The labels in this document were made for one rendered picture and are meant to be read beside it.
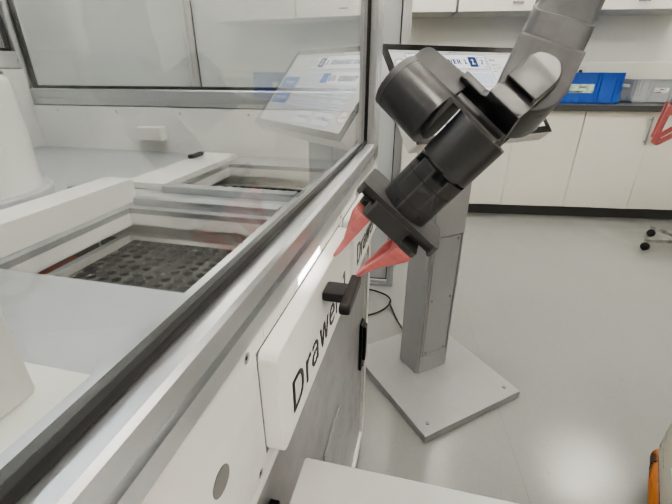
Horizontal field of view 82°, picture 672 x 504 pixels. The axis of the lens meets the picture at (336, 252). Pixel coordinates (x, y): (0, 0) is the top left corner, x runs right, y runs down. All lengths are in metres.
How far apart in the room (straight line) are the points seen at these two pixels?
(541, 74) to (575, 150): 3.30
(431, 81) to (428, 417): 1.26
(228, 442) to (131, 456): 0.11
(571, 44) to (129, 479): 0.44
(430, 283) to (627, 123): 2.67
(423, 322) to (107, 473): 1.37
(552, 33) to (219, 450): 0.43
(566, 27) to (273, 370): 0.38
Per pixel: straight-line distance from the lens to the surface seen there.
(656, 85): 4.15
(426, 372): 1.67
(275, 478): 0.50
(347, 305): 0.41
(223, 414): 0.29
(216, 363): 0.27
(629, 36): 4.49
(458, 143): 0.38
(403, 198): 0.39
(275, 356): 0.32
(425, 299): 1.45
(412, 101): 0.39
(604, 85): 3.83
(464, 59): 1.35
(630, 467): 1.68
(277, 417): 0.36
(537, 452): 1.58
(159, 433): 0.24
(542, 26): 0.44
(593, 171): 3.79
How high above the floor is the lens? 1.13
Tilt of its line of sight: 25 degrees down
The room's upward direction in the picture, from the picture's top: straight up
